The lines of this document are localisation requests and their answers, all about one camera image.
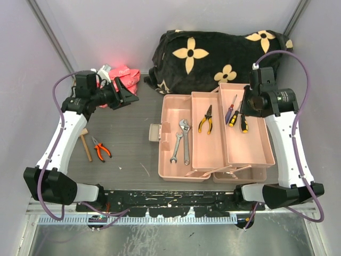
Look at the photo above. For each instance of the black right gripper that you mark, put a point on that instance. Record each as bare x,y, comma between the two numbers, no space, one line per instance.
244,108

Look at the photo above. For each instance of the blue handled screwdriver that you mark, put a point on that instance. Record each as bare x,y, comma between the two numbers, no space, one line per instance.
230,109

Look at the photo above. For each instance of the grey tool box latch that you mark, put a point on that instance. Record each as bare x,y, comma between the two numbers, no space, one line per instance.
155,132

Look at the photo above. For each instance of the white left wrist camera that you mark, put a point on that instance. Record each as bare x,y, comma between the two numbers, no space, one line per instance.
103,73

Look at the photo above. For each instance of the silver adjustable wrench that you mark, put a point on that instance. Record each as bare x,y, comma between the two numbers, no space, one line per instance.
185,128

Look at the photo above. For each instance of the aluminium frame rail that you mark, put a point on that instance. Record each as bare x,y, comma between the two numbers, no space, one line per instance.
170,202

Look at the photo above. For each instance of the black floral pillow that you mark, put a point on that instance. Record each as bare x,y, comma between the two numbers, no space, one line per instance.
199,61

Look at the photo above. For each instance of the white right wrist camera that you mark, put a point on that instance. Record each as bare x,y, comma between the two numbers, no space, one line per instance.
255,66

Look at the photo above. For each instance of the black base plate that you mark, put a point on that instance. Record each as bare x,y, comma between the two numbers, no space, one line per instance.
170,204

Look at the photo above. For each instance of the orange handled pliers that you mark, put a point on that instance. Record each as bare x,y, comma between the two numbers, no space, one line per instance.
99,147

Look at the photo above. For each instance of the white slotted cable duct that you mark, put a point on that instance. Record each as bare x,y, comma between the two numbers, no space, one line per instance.
87,219

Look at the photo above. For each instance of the pink plastic bag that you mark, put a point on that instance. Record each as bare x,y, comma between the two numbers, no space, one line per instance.
129,77

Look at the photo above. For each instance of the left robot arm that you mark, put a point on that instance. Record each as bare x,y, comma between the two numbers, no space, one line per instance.
48,181

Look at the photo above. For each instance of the yellow black stubby screwdriver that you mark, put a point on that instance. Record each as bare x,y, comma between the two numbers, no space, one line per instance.
234,117

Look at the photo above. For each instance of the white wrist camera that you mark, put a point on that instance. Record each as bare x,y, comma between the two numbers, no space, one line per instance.
255,66
103,73

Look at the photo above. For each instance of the silver combination spanner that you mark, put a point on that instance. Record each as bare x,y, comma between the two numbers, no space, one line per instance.
173,159

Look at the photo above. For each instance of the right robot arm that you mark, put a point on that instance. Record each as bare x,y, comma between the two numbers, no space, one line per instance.
279,108

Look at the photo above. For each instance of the pink plastic tool box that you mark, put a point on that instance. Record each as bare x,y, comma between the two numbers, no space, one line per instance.
217,151

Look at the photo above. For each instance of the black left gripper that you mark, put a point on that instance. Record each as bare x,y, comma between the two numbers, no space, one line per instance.
125,96

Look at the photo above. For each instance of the wooden hammer handle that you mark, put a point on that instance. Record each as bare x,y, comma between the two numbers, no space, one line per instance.
82,137

